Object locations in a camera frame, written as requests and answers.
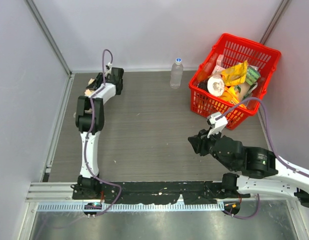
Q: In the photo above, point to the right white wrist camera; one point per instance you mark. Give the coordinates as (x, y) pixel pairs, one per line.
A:
(216, 123)

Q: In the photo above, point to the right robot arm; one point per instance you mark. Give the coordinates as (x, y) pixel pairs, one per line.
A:
(261, 171)

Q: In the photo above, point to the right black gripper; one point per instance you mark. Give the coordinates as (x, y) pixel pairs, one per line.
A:
(204, 143)

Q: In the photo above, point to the beige folding umbrella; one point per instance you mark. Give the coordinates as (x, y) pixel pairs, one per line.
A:
(90, 86)

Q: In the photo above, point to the orange snack bag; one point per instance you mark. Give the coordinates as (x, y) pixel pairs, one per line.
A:
(230, 95)

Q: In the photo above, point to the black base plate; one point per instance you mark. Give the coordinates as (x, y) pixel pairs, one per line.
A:
(157, 192)

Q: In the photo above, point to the beige cup in basket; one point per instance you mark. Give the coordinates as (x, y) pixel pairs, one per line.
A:
(244, 89)

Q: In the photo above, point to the green carton box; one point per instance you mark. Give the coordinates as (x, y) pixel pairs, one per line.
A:
(252, 75)

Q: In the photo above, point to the white slotted cable duct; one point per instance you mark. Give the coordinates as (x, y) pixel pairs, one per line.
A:
(120, 208)

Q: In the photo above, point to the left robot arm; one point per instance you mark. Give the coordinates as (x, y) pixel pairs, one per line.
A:
(90, 120)

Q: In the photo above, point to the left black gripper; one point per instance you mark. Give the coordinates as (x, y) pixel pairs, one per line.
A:
(99, 80)

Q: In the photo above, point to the white box in basket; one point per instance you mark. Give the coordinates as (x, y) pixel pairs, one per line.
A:
(218, 67)

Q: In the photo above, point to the yellow snack bag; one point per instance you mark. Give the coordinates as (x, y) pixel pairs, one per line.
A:
(235, 75)

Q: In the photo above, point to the clear water bottle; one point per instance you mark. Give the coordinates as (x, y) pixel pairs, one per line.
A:
(176, 74)

